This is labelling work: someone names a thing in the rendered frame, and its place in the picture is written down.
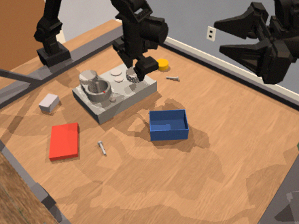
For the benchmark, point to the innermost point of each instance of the yellow short cylinder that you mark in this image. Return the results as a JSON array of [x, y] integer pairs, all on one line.
[[163, 64]]

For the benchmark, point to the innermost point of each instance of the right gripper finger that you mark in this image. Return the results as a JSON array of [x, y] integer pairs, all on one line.
[[252, 56], [237, 26]]

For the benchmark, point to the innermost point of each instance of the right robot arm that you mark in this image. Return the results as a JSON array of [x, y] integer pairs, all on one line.
[[287, 14]]

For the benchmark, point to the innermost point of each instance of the grey toothed gear with yellow arrow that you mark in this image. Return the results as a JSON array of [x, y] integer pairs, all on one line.
[[131, 75]]

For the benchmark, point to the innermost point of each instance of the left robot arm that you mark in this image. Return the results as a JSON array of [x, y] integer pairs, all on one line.
[[154, 30]]

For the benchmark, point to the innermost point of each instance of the blue open box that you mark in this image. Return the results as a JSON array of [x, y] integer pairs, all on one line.
[[168, 125]]

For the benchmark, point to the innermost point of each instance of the red flat rectangular block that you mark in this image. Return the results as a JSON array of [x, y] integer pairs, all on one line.
[[64, 141]]

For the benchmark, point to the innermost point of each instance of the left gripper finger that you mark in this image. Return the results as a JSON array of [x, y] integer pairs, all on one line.
[[127, 61], [140, 77]]

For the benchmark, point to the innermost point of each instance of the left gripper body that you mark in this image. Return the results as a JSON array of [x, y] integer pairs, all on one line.
[[134, 49]]

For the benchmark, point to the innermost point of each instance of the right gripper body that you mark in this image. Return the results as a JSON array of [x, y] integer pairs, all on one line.
[[278, 63]]

